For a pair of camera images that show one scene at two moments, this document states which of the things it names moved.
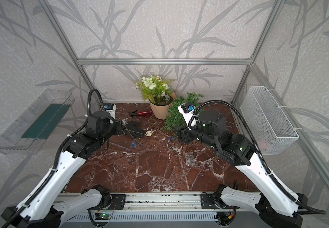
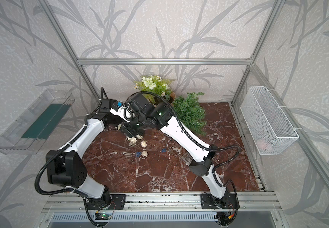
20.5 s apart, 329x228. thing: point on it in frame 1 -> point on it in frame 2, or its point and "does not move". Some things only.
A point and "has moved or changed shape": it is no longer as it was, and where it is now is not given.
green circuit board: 103,216 does not move
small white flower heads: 148,133 has moved or changed shape
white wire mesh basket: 273,131 does not move
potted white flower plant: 159,94 does not move
